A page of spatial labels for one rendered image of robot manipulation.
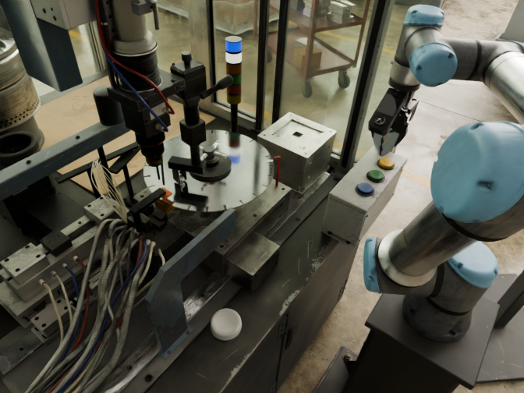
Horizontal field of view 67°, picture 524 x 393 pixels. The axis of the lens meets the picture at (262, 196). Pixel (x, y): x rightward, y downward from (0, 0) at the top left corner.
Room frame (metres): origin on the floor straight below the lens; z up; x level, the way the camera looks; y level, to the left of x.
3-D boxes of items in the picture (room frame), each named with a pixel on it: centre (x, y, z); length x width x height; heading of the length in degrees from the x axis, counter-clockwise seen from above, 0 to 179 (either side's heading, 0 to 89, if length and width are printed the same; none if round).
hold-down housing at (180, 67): (0.71, 0.16, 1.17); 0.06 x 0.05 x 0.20; 137
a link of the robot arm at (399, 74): (0.86, -0.31, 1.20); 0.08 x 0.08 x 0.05
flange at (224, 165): (0.79, 0.14, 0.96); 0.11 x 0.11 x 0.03
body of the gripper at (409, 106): (0.87, -0.32, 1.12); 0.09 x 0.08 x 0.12; 146
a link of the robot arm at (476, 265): (0.53, -0.43, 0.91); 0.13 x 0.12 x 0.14; 88
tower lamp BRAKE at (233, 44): (1.09, 0.10, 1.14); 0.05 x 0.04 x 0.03; 56
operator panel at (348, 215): (0.86, -0.30, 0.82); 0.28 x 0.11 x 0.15; 146
